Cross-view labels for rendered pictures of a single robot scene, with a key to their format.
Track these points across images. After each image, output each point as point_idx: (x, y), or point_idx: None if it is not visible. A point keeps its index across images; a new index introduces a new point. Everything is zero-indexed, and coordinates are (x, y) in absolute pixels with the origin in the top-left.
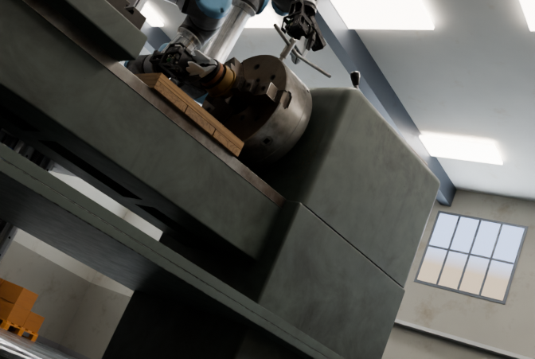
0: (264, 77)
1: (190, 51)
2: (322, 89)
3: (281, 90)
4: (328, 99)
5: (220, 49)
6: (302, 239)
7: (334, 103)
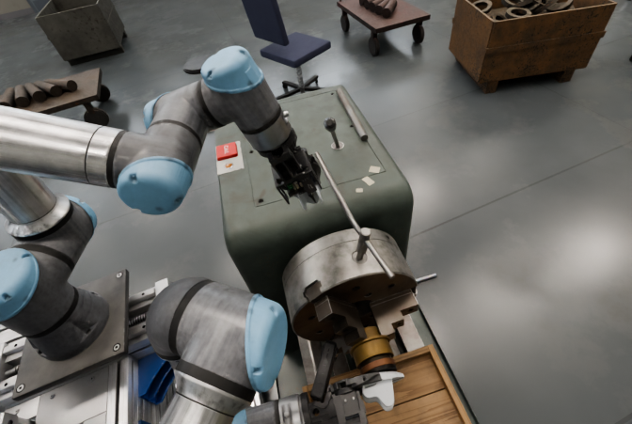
0: (378, 290)
1: (363, 401)
2: (377, 209)
3: (412, 287)
4: (395, 217)
5: (35, 193)
6: None
7: (404, 216)
